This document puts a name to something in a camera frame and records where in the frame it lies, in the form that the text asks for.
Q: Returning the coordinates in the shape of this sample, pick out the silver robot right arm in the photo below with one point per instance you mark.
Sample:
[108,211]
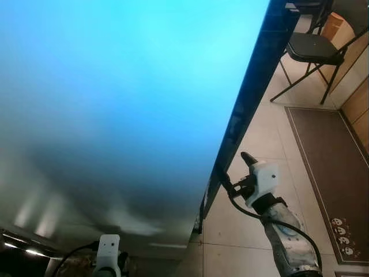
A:
[282,238]

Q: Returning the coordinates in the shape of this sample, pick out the silver glossy fridge door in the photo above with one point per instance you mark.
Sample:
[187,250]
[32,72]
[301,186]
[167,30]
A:
[115,86]

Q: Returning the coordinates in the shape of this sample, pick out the brown mat with skull prints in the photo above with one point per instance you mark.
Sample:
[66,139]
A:
[328,167]

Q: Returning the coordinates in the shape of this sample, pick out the light wooden cabinet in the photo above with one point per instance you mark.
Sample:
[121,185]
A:
[360,109]

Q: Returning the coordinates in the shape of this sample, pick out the black folding chair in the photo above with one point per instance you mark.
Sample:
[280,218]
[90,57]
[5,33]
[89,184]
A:
[314,47]

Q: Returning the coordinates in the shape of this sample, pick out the orange-brown box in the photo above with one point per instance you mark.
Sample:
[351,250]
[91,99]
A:
[333,26]

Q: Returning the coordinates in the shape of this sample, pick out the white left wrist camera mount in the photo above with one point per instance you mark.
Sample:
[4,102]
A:
[108,251]

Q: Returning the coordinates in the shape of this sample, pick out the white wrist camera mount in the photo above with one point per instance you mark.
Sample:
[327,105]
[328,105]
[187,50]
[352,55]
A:
[108,251]
[264,176]

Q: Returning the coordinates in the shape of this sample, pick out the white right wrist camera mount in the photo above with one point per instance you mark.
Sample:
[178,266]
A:
[264,176]

